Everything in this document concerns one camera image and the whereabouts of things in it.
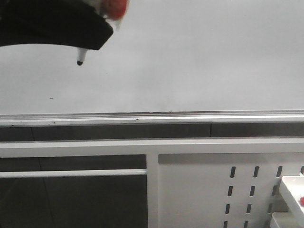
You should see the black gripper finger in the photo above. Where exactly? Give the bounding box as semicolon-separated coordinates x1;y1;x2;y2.
0;0;113;50

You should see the red capped whiteboard marker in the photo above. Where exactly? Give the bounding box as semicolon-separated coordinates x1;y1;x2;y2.
299;197;304;207

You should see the orange magnetic marker holder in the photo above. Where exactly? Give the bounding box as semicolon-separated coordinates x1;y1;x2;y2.
97;0;129;30

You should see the white metal pegboard stand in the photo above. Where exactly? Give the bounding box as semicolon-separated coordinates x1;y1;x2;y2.
0;138;304;228

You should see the white upper plastic tray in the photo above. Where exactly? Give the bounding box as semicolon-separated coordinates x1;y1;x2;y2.
279;175;304;228

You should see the white plastic tray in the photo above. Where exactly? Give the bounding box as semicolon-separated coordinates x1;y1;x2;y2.
279;175;304;228
270;212;301;228

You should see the white lower plastic tray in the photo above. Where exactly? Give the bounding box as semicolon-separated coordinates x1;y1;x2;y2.
270;212;301;228

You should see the white whiteboard with aluminium frame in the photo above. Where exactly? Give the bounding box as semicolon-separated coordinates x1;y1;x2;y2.
0;0;304;125

